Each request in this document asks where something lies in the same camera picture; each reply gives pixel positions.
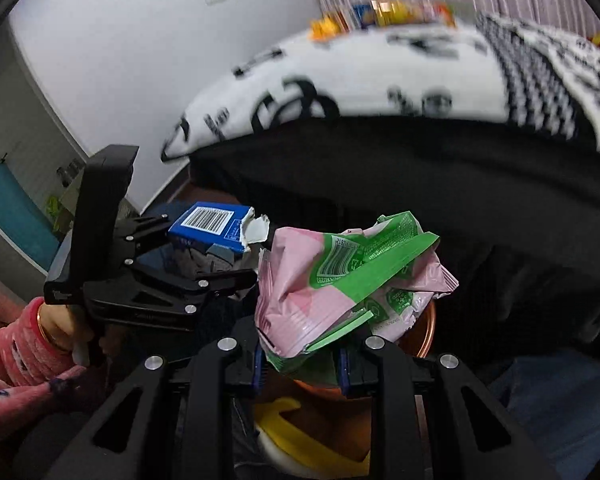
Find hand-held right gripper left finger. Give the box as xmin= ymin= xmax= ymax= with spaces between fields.
xmin=12 ymin=337 xmax=268 ymax=480

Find person's left hand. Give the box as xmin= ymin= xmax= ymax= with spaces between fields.
xmin=36 ymin=299 xmax=93 ymax=367

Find blue carton box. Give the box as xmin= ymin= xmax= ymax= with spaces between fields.
xmin=167 ymin=202 xmax=272 ymax=257

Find black and white printed blanket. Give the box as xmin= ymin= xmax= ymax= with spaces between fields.
xmin=160 ymin=12 xmax=600 ymax=162

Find orange round bin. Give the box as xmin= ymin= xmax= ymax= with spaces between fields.
xmin=260 ymin=297 xmax=439 ymax=403

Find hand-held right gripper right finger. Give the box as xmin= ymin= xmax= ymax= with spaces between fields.
xmin=332 ymin=336 xmax=561 ymax=480

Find blue snack packet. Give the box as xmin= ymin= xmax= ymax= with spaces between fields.
xmin=351 ymin=4 xmax=378 ymax=30

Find pink and green snack bag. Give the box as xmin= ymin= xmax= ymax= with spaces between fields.
xmin=254 ymin=211 xmax=461 ymax=374

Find person's blue jeans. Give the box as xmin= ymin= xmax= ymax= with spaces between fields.
xmin=480 ymin=349 xmax=600 ymax=480

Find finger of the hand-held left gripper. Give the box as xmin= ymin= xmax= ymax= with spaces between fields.
xmin=83 ymin=261 xmax=259 ymax=333
xmin=112 ymin=213 xmax=181 ymax=267

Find yellow snack packet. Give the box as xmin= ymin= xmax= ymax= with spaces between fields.
xmin=371 ymin=0 xmax=406 ymax=26

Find red and orange snack packet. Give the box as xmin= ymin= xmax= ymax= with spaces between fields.
xmin=420 ymin=2 xmax=457 ymax=28

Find yellow plastic bowl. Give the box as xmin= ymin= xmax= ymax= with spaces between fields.
xmin=254 ymin=396 xmax=373 ymax=479

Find teal door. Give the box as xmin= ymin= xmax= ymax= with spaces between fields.
xmin=0 ymin=162 xmax=62 ymax=273

